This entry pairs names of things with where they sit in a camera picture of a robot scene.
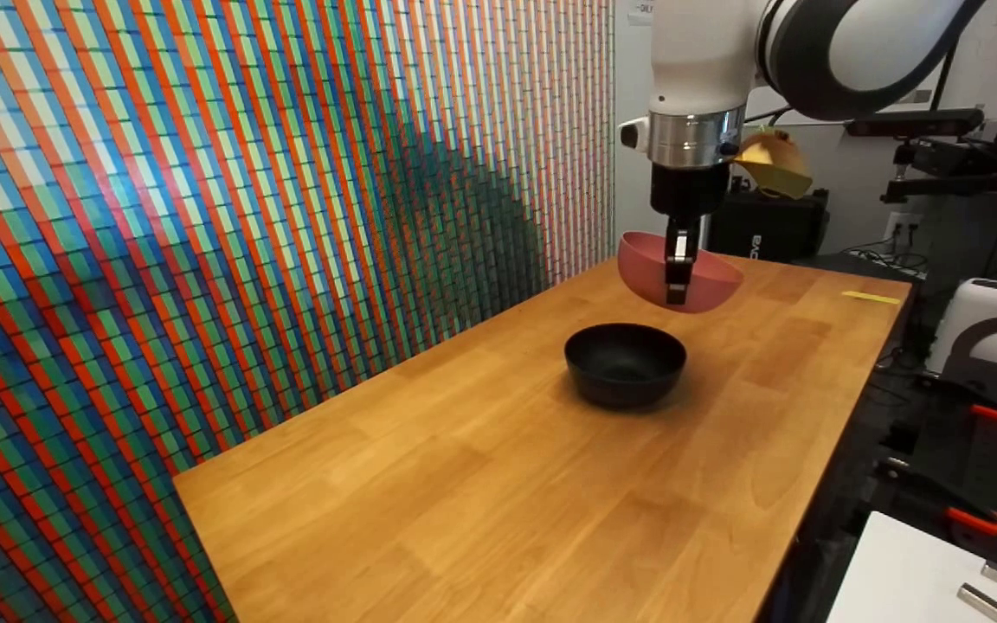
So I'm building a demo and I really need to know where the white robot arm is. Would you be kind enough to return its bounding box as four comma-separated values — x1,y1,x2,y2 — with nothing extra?
619,0,983,309

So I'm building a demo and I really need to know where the orange-handled clamp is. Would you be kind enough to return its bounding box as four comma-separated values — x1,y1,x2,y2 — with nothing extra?
916,373,997,421
871,458,997,535

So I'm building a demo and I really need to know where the orange-handled clamp upper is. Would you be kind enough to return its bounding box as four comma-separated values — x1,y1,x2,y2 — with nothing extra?
916,373,997,421

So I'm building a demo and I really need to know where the pink bowl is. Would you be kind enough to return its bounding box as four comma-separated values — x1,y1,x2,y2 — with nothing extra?
615,233,745,310

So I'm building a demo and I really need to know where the yellow tape strip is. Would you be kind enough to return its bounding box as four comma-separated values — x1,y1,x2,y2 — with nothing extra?
841,289,902,309

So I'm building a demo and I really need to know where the black bowl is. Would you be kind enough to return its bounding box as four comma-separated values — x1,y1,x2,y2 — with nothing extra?
564,323,688,409

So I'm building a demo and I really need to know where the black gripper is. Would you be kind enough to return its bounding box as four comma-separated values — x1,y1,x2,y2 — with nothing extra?
649,163,730,305

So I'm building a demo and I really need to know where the white board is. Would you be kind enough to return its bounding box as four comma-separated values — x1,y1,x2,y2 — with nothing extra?
824,511,997,623

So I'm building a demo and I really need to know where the orange-handled clamp lower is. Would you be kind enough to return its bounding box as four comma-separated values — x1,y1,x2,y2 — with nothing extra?
871,458,997,535

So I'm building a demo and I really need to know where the black shelf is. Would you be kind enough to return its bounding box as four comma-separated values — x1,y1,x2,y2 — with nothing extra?
844,108,983,138

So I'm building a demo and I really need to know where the black hard case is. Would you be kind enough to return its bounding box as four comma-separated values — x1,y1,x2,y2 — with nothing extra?
711,191,828,264

